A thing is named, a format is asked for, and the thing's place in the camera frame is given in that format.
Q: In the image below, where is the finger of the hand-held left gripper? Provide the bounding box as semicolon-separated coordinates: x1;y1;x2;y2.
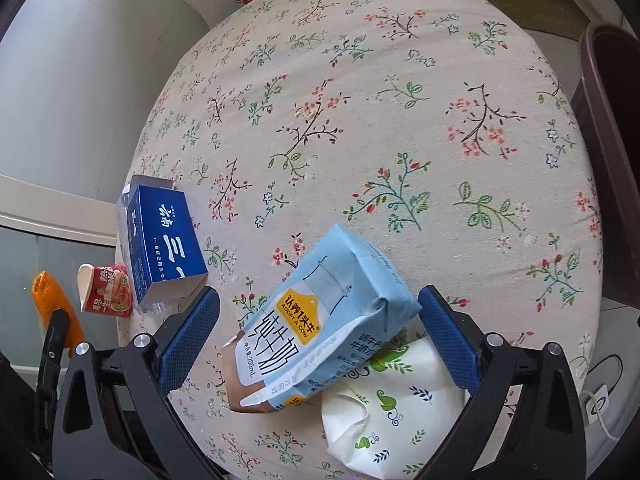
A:
34;309;71;402

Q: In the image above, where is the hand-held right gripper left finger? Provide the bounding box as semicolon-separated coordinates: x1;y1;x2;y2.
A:
52;287;221;480

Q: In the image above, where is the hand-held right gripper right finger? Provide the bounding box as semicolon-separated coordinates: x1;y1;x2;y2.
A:
417;285;587;480

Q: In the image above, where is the orange peel piece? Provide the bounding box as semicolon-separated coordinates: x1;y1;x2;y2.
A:
31;270;86;349

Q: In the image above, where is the light blue milk carton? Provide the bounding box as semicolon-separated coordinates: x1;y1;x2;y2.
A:
220;223;424;415

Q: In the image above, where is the brown trash bin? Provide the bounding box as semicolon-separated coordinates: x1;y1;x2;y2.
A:
570;20;640;322

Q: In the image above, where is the crushed clear plastic bottle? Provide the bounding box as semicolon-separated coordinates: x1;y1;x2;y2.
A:
134;297;175;314

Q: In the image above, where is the red instant noodle cup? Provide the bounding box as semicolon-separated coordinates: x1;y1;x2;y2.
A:
76;263;135;319

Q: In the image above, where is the frosted glass sliding door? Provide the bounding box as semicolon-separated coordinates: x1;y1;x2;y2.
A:
0;172;126;378

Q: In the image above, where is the white paper bag green print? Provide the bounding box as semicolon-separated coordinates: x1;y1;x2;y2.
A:
320;329;472;480

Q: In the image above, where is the blue cardboard box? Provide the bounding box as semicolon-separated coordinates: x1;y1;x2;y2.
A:
115;174;210;306

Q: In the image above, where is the white charger with cable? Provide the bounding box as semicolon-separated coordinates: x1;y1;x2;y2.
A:
581;354;627;442

